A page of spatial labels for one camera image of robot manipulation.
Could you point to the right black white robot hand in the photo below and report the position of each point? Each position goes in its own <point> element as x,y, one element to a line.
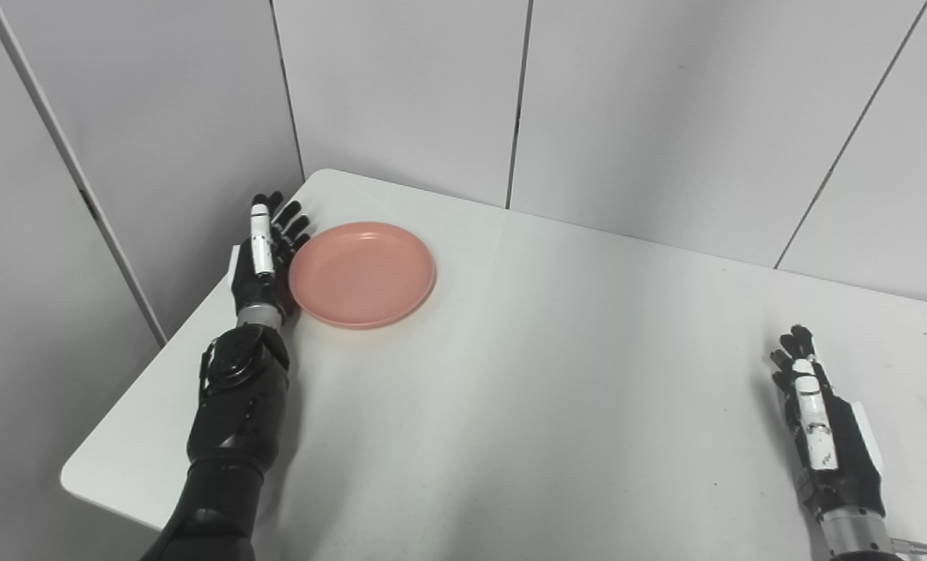
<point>830,444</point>

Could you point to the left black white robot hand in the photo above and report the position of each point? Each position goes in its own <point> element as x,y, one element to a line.
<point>257,273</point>

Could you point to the pink round plate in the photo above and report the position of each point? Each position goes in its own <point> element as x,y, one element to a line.
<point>362,273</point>

